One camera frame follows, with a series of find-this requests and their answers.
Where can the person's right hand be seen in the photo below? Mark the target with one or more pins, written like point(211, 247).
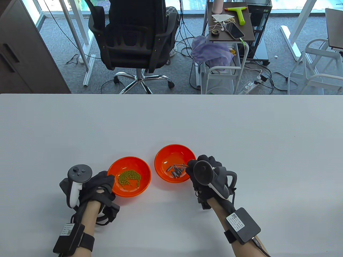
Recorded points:
point(209, 159)

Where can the person's left hand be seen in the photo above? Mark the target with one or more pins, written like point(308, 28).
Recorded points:
point(100, 184)

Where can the metal tweezers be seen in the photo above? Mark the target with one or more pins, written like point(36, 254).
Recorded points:
point(181, 166)

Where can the pile of sunflower seeds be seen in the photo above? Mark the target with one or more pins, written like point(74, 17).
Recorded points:
point(176, 172)

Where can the orange bowl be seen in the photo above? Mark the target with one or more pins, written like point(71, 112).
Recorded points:
point(171, 154)
point(131, 163)

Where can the black labelled right forearm box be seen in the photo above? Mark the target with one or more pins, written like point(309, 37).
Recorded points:
point(246, 226)

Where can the black labelled left forearm box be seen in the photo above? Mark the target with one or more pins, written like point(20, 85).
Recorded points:
point(69, 239)

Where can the person's right forearm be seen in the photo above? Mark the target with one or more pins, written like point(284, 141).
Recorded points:
point(218, 216)

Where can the person's left forearm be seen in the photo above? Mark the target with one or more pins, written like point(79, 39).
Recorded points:
point(89, 216)

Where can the grey right hand controller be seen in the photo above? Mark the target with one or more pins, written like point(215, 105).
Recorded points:
point(214, 179)

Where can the grey hand controller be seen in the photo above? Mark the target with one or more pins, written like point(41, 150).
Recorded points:
point(214, 179)
point(79, 172)

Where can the grey left hand controller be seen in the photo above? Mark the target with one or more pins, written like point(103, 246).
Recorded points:
point(79, 172)

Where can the heap of green beans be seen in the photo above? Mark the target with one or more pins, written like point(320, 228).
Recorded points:
point(129, 178)

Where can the white power strip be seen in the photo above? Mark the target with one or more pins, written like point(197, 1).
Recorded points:
point(249, 86)

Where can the purple cloth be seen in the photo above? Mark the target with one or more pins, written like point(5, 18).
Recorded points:
point(211, 52)

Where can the white desk leg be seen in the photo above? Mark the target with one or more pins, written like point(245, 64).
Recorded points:
point(293, 45)
point(87, 64)

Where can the black tape roll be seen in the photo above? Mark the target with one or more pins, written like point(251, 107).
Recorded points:
point(215, 32)

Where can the black office chair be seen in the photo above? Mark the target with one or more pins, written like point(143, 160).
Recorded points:
point(134, 53)

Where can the black smartphone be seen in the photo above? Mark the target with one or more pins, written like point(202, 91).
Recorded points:
point(234, 30)

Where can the white earphones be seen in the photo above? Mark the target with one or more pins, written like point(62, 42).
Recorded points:
point(215, 26)

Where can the white cart with brown top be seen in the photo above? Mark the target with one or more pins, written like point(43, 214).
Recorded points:
point(248, 30)

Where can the white face mask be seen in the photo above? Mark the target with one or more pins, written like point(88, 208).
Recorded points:
point(221, 17)

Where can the green squeegee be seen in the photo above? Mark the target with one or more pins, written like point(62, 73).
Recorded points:
point(242, 18)

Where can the dark brown cabinet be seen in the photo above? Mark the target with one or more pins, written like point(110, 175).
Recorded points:
point(21, 59)

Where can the black equipment rack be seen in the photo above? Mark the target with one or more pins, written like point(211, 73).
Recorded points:
point(258, 16)

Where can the pink bottle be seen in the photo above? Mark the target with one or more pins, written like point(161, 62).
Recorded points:
point(217, 6)

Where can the grey panel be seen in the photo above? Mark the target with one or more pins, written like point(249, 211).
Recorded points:
point(335, 26)

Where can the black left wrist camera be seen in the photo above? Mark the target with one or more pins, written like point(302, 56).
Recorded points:
point(110, 212)

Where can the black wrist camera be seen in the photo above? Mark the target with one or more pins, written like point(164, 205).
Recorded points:
point(110, 212)
point(204, 203)

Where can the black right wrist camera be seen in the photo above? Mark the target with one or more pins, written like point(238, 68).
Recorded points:
point(204, 203)

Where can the white frame chair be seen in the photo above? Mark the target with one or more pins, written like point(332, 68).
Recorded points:
point(325, 76)

